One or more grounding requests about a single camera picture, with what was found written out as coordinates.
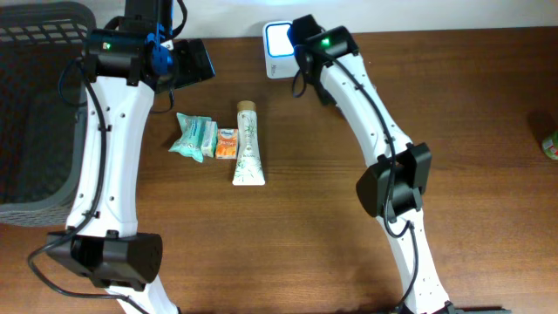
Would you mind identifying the teal wet wipes pack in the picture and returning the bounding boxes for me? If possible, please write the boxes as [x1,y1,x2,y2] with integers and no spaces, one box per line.
[169,113,212,163]

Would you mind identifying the small white green packet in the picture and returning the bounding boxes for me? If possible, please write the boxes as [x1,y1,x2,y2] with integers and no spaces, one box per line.
[201,120,218,158]

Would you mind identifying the small orange packet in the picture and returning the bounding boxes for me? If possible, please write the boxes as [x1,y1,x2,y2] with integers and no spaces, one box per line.
[215,128,238,160]

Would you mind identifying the white cream tube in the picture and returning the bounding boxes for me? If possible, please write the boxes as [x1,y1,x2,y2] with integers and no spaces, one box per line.
[232,100,265,186]

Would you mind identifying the green lid glass jar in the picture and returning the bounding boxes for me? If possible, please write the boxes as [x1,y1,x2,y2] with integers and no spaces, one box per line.
[541,131,558,160]

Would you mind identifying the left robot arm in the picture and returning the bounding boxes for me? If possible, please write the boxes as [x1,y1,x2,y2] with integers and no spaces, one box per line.
[42,0,214,313]

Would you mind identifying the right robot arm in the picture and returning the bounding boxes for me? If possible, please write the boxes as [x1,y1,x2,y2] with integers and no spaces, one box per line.
[288,15,456,313]

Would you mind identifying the white barcode scanner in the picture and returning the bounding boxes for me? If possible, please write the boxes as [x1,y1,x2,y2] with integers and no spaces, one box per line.
[262,21,299,79]

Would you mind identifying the dark grey plastic basket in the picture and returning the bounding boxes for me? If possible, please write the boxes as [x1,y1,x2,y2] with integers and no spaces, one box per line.
[1,2,96,227]

